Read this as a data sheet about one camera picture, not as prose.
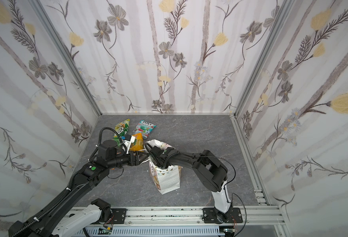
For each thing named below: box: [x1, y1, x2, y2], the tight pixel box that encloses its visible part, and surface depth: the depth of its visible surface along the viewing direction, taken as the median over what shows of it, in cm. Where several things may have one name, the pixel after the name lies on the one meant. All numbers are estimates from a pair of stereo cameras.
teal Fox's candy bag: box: [132, 119, 157, 140], surface depth 110 cm
